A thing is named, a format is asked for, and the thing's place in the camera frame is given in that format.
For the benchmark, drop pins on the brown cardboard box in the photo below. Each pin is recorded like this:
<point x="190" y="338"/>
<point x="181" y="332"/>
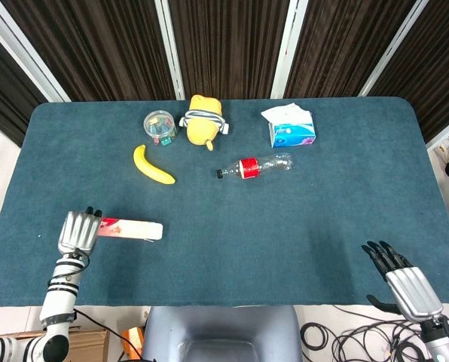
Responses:
<point x="90" y="345"/>

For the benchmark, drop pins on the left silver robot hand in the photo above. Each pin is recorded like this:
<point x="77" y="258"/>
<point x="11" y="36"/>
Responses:
<point x="77" y="231"/>

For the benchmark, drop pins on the teal table cloth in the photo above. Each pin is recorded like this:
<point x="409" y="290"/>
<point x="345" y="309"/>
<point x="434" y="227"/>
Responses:
<point x="247" y="234"/>

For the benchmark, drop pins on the red white package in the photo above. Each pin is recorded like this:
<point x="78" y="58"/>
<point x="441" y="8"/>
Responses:
<point x="134" y="229"/>

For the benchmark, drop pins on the clear plastic bottle red label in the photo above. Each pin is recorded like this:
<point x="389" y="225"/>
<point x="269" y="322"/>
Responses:
<point x="251" y="167"/>

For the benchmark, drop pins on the white partition frame post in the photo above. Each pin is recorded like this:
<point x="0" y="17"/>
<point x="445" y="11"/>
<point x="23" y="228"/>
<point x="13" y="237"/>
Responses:
<point x="170" y="49"/>
<point x="394" y="49"/>
<point x="28" y="56"/>
<point x="288" y="49"/>

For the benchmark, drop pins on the orange object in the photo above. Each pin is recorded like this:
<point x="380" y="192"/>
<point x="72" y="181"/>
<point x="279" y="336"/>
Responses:
<point x="132" y="337"/>

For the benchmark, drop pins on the white shoe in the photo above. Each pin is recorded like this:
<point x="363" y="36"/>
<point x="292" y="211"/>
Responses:
<point x="445" y="148"/>

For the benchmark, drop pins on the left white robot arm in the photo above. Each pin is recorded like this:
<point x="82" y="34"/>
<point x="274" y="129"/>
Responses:
<point x="60" y="298"/>

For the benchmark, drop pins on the dark brown partition panel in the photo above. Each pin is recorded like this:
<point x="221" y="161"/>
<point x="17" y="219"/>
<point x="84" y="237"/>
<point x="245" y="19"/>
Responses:
<point x="439" y="68"/>
<point x="96" y="45"/>
<point x="6" y="94"/>
<point x="228" y="45"/>
<point x="341" y="45"/>

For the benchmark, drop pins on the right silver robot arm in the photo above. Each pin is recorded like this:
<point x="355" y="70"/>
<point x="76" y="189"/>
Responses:
<point x="441" y="341"/>

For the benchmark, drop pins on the yellow plush toy striped shirt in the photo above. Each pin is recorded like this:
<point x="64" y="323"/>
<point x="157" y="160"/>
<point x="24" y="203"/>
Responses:
<point x="202" y="126"/>

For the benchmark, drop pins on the yellow banana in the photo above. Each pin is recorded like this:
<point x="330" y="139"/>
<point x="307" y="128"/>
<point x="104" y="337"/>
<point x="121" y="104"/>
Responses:
<point x="151" y="169"/>

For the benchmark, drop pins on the grey robot torso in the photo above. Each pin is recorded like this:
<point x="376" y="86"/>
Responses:
<point x="224" y="332"/>

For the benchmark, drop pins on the blue tissue box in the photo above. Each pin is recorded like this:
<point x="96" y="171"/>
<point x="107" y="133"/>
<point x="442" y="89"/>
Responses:
<point x="290" y="130"/>

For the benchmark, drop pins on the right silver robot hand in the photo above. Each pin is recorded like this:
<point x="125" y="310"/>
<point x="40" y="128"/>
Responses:
<point x="413" y="292"/>

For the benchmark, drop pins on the clear jar of binder clips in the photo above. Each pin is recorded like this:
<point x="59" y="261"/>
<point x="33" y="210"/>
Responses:
<point x="159" y="126"/>

